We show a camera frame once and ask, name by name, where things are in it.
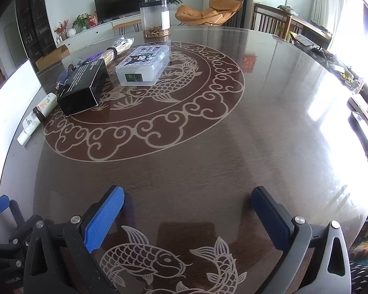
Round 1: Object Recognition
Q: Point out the small wooden bench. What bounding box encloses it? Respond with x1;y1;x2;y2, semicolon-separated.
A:
112;18;142;34

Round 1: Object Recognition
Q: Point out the white television cabinet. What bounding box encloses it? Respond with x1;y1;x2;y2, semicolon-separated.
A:
57;11;178;48

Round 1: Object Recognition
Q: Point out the wooden railing bench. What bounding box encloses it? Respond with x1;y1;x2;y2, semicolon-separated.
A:
253;2;333;48

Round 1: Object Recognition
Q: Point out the purple toy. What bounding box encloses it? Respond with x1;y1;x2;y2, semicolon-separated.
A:
57;52;108;89

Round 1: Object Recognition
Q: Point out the orange rocking chair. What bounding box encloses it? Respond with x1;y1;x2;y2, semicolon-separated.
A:
175;0;243;27

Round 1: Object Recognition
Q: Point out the clear jar with black lid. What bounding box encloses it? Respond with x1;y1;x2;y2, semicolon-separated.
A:
139;1;171;38

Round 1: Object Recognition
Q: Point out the white cream tube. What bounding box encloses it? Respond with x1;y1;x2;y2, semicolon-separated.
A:
17;92;57;145

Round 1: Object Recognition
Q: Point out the black bookcase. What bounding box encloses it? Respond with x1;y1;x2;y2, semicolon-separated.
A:
15;0;57;71

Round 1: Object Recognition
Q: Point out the white curtain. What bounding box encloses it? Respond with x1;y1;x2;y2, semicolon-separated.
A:
311;0;350;34

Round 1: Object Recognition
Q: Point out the orange book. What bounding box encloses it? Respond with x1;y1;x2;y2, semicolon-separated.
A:
346;93;368;117

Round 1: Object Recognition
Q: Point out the brown cardboard box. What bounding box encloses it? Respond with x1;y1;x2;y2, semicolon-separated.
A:
35;45;71;71

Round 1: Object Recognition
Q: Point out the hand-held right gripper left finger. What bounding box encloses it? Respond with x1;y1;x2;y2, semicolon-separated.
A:
24;185;125;294

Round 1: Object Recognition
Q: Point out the clear plastic box cartoon sticker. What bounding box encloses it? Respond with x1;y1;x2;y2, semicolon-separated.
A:
115;44;171;86

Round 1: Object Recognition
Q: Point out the black television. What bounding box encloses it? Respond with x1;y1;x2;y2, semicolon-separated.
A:
94;0;145;23

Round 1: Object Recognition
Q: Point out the grey curtain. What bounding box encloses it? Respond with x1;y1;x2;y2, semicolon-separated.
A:
227;0;249;28

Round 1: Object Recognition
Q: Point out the black cardboard box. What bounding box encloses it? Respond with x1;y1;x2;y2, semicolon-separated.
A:
57;58;110;117

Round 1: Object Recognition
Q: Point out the floral patterned rug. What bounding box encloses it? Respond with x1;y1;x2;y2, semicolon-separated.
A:
350;220;368;294

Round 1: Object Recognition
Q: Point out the bushy green potted plant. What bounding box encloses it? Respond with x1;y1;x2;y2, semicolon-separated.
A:
72;13;91;31

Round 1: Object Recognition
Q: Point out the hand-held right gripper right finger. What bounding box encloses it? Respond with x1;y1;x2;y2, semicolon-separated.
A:
251;186;352;294

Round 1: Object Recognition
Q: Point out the bag of wooden sticks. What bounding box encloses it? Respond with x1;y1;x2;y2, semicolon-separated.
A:
103;36;135;65

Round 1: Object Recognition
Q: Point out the white storage box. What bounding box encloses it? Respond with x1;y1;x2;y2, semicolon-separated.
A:
0;58;45;204

